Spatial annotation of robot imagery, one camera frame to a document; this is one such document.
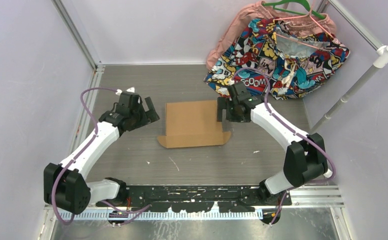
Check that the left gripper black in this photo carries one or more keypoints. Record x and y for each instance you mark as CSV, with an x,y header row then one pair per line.
x,y
151,115

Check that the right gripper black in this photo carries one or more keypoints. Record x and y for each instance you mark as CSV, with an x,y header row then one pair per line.
x,y
225,103

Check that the brown cardboard box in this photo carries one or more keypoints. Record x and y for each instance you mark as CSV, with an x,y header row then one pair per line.
x,y
192,124

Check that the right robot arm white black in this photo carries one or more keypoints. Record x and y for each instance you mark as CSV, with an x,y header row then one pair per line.
x,y
305,158

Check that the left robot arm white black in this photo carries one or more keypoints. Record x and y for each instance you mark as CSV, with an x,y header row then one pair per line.
x,y
65,184

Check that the colourful comic print shorts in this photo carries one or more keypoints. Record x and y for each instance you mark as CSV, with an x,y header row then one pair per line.
x,y
268,54

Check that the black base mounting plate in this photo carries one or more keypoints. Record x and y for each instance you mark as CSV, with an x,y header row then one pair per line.
x,y
196,198

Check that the pink garment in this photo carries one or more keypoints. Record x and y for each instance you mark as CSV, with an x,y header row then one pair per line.
x,y
236,27

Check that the green plastic hanger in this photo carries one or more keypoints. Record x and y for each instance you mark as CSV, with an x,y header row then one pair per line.
x,y
296,7

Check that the white grey clothes rack stand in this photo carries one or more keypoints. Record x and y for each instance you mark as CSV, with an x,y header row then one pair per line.
x,y
380,62

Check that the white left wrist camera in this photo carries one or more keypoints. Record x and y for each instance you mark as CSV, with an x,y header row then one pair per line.
x,y
129,90

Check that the aluminium corner post left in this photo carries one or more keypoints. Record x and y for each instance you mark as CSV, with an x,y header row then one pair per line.
x,y
68,21

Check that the aluminium corner post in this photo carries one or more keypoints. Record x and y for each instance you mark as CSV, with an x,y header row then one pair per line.
x,y
68,21
363,31

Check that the pink wire hanger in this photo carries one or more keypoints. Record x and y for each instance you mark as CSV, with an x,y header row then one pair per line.
x,y
302,31

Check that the aluminium corner post right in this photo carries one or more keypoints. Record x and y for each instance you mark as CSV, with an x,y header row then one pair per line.
x,y
363,31

